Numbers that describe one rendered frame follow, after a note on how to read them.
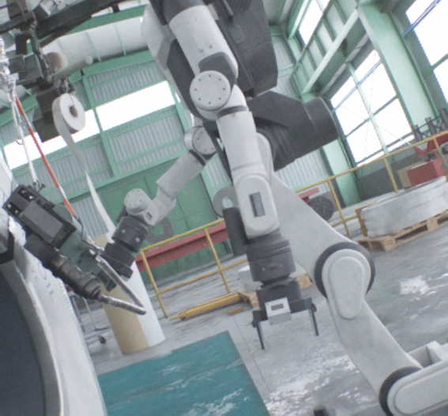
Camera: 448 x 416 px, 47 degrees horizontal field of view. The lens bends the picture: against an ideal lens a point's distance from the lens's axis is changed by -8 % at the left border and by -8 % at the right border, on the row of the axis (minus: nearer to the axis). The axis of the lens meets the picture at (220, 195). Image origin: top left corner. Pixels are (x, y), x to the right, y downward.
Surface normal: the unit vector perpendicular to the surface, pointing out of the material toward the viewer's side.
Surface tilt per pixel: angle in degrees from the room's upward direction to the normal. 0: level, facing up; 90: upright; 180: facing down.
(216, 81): 90
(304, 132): 113
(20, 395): 49
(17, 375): 61
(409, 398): 90
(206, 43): 90
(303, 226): 90
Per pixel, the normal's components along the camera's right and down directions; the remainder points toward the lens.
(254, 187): -0.07, -0.06
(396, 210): -0.53, 0.14
